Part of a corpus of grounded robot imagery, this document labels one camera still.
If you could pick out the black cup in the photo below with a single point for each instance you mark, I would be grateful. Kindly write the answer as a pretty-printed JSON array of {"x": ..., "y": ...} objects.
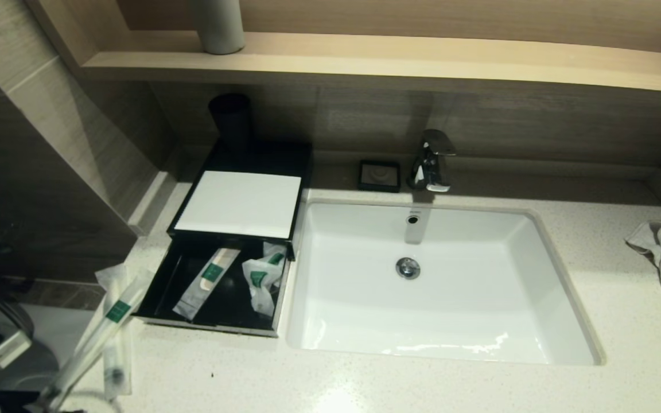
[{"x": 231, "y": 123}]

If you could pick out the black tray with white liner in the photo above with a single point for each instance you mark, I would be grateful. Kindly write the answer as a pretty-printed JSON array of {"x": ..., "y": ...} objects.
[{"x": 224, "y": 310}]

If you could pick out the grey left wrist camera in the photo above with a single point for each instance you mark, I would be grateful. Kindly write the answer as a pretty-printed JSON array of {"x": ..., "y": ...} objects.
[{"x": 9, "y": 350}]

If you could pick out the beige grey green-label packet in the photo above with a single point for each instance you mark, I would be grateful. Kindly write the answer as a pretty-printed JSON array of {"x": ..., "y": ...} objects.
[{"x": 207, "y": 281}]

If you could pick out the grey cylindrical cup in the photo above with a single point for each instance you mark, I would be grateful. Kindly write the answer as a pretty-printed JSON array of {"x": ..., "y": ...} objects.
[{"x": 218, "y": 28}]

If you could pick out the black square soap dish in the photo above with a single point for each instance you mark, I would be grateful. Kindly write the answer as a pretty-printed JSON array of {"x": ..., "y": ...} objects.
[{"x": 379, "y": 175}]

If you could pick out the chrome drain stopper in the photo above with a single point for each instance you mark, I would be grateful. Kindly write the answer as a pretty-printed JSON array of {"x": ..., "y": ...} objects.
[{"x": 408, "y": 268}]

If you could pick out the long clear toothbrush packet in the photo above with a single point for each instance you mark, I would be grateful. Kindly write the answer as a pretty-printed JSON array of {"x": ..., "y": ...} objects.
[{"x": 119, "y": 311}]

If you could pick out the black amenity box housing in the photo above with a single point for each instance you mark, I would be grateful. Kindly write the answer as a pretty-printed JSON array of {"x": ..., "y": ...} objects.
[{"x": 267, "y": 158}]

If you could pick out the chrome faucet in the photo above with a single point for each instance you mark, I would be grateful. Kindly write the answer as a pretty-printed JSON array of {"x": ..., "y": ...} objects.
[{"x": 431, "y": 166}]

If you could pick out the clear packet with black comb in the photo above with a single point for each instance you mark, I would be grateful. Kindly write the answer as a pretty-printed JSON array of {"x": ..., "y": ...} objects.
[{"x": 115, "y": 367}]

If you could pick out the small clear green-label packet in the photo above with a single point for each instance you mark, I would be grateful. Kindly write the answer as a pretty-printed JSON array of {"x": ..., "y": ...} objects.
[{"x": 259, "y": 289}]

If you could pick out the light wooden wall shelf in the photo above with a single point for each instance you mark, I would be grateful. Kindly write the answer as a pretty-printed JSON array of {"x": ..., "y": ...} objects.
[{"x": 422, "y": 63}]

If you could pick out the white ceramic sink basin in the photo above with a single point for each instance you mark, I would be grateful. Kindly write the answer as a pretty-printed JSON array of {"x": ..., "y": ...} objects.
[{"x": 479, "y": 298}]

